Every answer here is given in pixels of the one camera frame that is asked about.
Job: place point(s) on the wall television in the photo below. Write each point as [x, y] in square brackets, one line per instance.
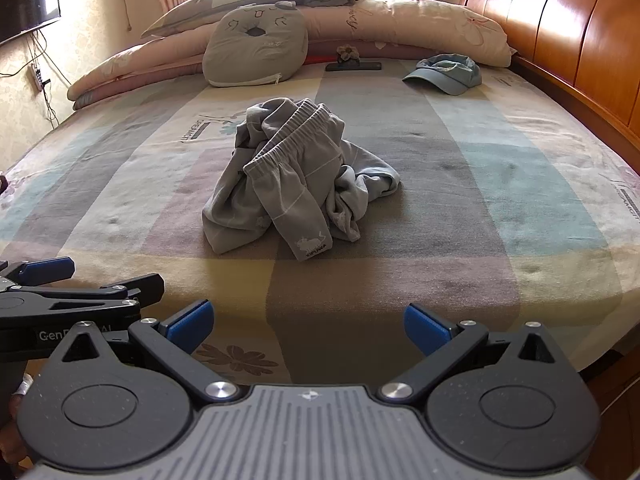
[25, 5]

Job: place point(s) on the power strip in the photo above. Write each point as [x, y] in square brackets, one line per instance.
[36, 77]

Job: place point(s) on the blue cap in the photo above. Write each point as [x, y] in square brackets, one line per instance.
[450, 77]

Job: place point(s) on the black phone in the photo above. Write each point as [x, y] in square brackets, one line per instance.
[367, 66]

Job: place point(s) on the wooden headboard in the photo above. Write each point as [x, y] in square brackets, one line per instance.
[575, 35]

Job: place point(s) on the brown hair scrunchie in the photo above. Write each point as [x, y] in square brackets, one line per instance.
[346, 52]

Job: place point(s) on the wooden bed frame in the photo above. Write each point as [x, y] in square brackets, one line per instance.
[615, 410]

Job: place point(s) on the grey patterned pillow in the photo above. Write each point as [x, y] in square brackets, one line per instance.
[225, 0]

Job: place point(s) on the pink floral quilt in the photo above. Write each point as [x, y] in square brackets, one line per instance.
[400, 20]

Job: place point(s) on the dark cloth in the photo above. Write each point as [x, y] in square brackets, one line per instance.
[2, 182]

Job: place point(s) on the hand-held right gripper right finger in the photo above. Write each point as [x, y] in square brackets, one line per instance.
[425, 327]

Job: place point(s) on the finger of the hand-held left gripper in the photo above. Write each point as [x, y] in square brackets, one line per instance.
[47, 270]
[142, 287]

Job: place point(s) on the grey cat face cushion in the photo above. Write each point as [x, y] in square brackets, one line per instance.
[255, 50]

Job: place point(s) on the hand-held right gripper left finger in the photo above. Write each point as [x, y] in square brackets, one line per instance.
[192, 325]

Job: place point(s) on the grey pants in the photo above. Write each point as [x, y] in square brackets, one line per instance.
[280, 195]

